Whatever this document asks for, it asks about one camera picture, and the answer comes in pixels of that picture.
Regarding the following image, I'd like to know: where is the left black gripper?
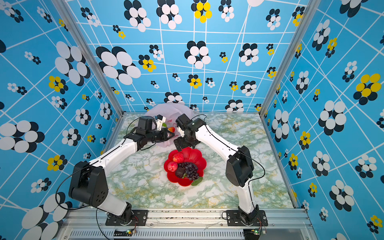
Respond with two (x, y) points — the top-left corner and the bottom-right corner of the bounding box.
(146, 128), (175, 144)

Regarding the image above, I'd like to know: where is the yellow red mango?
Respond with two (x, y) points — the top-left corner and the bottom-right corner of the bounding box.
(168, 127), (176, 133)

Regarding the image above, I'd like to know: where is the red flower-shaped plate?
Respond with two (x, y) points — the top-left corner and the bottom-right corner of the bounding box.
(164, 148), (207, 187)

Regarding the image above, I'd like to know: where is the red strawberry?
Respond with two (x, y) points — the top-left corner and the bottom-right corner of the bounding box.
(173, 153), (184, 164)

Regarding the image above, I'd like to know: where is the pink plastic bag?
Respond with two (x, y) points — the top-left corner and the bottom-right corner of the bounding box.
(145, 103), (195, 148)

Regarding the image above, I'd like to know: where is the pink red apple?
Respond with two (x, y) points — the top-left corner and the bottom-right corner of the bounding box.
(167, 161), (179, 173)

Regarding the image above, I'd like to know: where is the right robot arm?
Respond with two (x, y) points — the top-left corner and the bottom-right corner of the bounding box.
(174, 114), (263, 226)

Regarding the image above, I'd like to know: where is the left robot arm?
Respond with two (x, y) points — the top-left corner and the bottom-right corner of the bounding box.
(69, 115), (175, 224)

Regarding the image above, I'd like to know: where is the dark purple grape bunch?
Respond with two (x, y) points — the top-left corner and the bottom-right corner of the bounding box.
(178, 162), (200, 181)

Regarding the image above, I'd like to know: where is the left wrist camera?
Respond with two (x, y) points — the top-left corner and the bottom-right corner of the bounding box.
(154, 115), (167, 131)

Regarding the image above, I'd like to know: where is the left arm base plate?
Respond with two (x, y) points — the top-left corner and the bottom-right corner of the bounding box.
(106, 210), (149, 227)

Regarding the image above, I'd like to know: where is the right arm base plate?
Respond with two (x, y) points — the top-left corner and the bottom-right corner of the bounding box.
(226, 210), (269, 227)

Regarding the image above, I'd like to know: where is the aluminium front rail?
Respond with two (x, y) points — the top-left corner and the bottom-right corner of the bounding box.
(57, 209), (318, 240)

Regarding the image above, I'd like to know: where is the left aluminium corner post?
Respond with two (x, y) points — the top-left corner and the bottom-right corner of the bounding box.
(52, 1), (124, 118)

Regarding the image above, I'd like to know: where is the aluminium corner post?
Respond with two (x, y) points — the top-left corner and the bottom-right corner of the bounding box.
(52, 1), (124, 118)
(260, 0), (321, 117)

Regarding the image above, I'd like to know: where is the right aluminium corner post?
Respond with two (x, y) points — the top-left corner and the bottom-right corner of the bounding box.
(260, 0), (321, 117)

